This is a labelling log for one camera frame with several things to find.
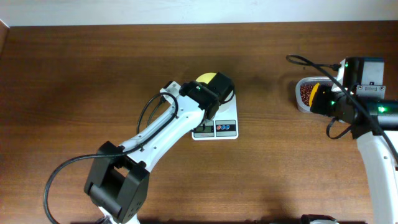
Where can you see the red adzuki beans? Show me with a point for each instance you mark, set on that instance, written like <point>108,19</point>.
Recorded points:
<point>305,91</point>

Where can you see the yellow plastic scoop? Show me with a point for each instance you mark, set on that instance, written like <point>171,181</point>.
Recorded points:
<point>313,93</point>

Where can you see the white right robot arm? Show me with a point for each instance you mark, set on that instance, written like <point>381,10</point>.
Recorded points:
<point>375,131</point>

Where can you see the yellow plastic bowl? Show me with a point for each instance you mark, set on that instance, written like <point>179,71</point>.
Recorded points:
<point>206,78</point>

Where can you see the clear plastic bean container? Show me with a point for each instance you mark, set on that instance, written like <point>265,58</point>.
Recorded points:
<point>310,80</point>

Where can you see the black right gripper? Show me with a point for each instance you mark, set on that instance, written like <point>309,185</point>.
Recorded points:
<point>317,104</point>

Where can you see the white digital kitchen scale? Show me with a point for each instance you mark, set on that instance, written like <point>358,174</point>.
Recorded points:
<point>224,124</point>

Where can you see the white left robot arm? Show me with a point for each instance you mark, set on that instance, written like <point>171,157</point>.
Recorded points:
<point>118,181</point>

